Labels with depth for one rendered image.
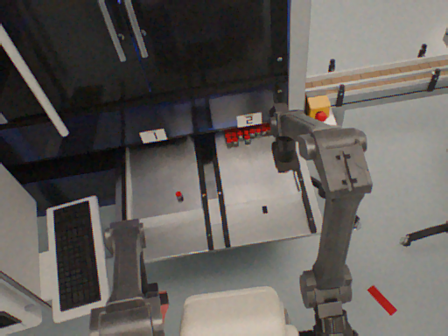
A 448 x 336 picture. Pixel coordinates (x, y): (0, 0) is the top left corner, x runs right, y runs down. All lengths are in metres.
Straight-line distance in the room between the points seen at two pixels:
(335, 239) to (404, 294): 1.59
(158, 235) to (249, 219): 0.31
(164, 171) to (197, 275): 0.89
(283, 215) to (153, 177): 0.50
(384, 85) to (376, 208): 0.94
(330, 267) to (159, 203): 0.82
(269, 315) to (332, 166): 0.32
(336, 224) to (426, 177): 1.96
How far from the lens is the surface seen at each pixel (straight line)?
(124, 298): 0.77
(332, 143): 0.82
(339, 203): 0.82
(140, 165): 1.75
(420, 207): 2.69
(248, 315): 0.93
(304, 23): 1.37
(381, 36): 3.50
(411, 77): 1.93
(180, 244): 1.56
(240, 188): 1.62
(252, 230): 1.55
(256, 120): 1.63
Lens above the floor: 2.28
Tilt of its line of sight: 57 degrees down
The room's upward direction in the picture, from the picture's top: 11 degrees counter-clockwise
